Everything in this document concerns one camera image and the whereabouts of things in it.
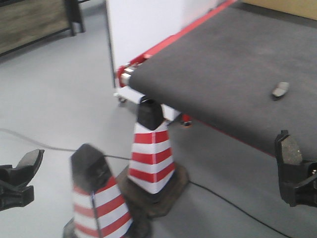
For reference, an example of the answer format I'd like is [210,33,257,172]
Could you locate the white conveyor side panel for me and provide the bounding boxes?
[106,0,222,70]

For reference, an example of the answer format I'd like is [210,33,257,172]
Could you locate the grey brake pad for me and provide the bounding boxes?
[271,82,290,100]
[274,130,303,166]
[16,149,45,174]

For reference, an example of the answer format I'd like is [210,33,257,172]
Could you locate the red white traffic cone left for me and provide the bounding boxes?
[61,143,152,238]

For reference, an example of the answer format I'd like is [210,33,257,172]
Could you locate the red white traffic cone right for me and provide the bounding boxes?
[117,96,189,218]

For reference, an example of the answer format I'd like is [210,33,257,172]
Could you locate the wooden black framed cabinet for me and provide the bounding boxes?
[0,0,85,56]

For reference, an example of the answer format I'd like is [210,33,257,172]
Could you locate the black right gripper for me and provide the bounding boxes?
[278,161,317,207]

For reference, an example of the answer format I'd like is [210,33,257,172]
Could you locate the red white traffic cone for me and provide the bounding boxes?
[61,143,152,238]
[117,96,189,218]

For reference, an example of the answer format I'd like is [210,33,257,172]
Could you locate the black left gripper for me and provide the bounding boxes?
[0,165,38,211]

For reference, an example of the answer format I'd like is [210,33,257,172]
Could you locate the black floor cable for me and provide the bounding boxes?
[0,127,295,238]

